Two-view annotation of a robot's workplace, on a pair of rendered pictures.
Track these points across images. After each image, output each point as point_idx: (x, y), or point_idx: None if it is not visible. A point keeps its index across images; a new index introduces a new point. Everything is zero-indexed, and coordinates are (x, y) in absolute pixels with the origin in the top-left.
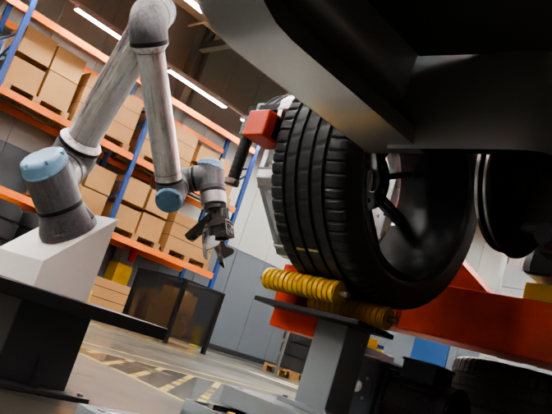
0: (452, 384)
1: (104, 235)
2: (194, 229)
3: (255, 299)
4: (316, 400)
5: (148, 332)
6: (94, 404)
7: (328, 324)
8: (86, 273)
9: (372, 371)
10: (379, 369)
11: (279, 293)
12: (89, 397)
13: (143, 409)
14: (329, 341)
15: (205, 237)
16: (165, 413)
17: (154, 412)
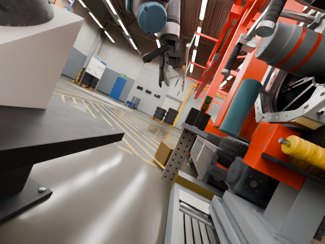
0: (236, 153)
1: (69, 34)
2: (152, 54)
3: (278, 163)
4: (301, 238)
5: (115, 140)
6: (55, 187)
7: (317, 185)
8: (46, 79)
9: (265, 178)
10: (269, 177)
11: (271, 148)
12: (43, 172)
13: (81, 160)
14: (317, 198)
15: (167, 66)
16: (92, 156)
17: (88, 161)
